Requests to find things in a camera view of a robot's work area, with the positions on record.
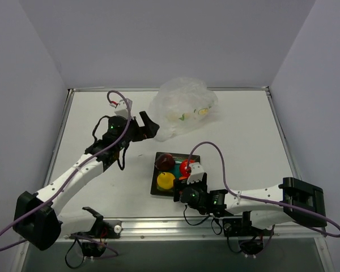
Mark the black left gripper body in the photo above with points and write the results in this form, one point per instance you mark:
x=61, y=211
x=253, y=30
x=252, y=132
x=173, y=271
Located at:
x=139, y=128

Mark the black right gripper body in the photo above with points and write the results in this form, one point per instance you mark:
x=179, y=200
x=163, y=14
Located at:
x=180, y=185

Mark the red fake fruit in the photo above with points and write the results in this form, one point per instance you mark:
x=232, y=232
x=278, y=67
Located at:
x=185, y=168

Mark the yellow fake fruit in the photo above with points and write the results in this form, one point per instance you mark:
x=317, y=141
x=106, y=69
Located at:
x=165, y=180

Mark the dark brown fake fruit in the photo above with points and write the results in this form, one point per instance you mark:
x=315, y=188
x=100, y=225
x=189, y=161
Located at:
x=165, y=162

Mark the translucent white plastic bag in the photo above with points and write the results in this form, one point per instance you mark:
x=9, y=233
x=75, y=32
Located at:
x=180, y=106

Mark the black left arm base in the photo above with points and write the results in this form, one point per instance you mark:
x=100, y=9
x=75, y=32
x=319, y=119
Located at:
x=93, y=232

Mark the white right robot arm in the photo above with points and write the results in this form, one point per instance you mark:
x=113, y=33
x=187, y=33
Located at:
x=291, y=201

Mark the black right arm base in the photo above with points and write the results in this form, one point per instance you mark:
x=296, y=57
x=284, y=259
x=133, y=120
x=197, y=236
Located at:
x=252, y=241

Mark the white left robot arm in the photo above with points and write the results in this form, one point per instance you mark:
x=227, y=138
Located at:
x=37, y=215

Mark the teal square ceramic plate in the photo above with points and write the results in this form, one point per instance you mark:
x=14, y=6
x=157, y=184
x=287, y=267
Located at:
x=156, y=190

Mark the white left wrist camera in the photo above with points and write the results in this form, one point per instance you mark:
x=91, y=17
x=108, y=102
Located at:
x=122, y=107

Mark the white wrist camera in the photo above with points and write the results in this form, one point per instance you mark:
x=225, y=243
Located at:
x=122, y=107
x=196, y=173

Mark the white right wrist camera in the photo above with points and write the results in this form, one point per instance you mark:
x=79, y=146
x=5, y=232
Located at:
x=196, y=173

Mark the aluminium front rail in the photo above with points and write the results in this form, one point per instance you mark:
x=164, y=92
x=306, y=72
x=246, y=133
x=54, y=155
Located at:
x=170, y=226

